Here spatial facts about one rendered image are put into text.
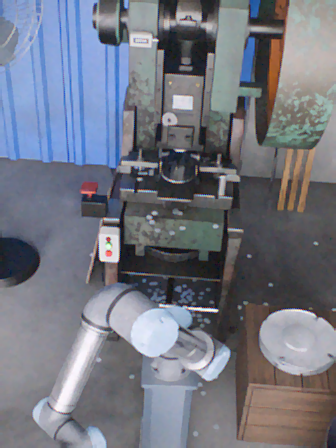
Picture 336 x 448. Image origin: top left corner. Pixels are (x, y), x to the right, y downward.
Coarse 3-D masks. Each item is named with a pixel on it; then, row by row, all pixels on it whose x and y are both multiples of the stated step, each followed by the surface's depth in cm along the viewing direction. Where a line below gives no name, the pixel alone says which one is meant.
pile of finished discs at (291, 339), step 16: (272, 320) 232; (288, 320) 232; (304, 320) 232; (320, 320) 233; (272, 336) 225; (288, 336) 224; (304, 336) 225; (320, 336) 226; (272, 352) 219; (288, 352) 219; (304, 352) 219; (320, 352) 220; (288, 368) 215; (304, 368) 213; (320, 368) 215
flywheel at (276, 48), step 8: (280, 0) 234; (288, 0) 228; (280, 8) 236; (280, 16) 237; (272, 40) 241; (280, 40) 215; (272, 48) 242; (280, 48) 213; (272, 56) 242; (280, 56) 238; (272, 64) 241; (280, 64) 236; (272, 72) 241; (272, 80) 239; (272, 88) 238; (272, 96) 235; (272, 104) 232
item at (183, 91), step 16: (176, 64) 220; (192, 64) 220; (176, 80) 217; (192, 80) 217; (176, 96) 221; (192, 96) 221; (176, 112) 225; (192, 112) 225; (176, 128) 226; (192, 128) 226; (176, 144) 230; (192, 144) 230
